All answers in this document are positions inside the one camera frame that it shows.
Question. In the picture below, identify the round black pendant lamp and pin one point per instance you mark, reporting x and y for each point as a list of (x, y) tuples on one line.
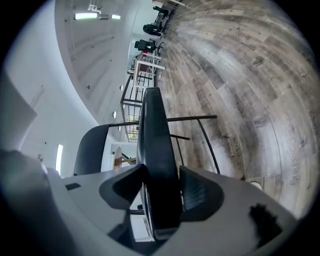
[(121, 87), (114, 114)]

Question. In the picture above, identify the black folding chair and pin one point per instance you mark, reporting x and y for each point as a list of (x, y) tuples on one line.
[(157, 140)]

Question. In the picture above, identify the long ceiling light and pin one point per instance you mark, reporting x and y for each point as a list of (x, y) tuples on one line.
[(59, 160), (115, 17), (85, 16)]

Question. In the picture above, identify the round metal ceiling fixture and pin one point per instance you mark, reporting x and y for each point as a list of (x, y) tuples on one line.
[(40, 157)]

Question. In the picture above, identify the white table with wooden top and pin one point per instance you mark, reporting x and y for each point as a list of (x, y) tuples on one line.
[(148, 60)]

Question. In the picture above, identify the black metal railing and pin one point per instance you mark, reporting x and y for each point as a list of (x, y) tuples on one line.
[(143, 79)]

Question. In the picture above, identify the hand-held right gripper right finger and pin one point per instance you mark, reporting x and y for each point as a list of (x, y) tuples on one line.
[(225, 225)]

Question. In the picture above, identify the person's white shoe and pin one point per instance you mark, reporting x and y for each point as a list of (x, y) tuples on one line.
[(256, 185)]

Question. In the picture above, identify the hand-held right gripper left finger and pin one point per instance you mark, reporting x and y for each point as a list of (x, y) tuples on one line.
[(100, 200)]

